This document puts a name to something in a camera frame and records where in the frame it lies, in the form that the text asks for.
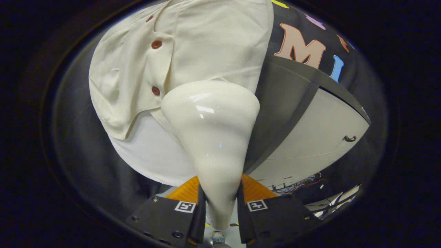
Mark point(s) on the grey and white cabinet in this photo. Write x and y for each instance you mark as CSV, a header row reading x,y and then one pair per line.
x,y
310,137

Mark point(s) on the white garment steamer head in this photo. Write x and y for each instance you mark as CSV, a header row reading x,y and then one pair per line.
x,y
210,137

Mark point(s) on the cream button-up shirt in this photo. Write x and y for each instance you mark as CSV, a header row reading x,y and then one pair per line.
x,y
213,44

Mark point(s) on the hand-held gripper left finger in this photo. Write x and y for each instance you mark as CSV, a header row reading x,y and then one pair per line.
x,y
201,224

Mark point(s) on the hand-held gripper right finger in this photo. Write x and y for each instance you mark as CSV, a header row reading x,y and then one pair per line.
x,y
242,224

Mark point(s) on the black backdrop cloth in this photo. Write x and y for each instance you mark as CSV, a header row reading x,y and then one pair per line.
x,y
79,155

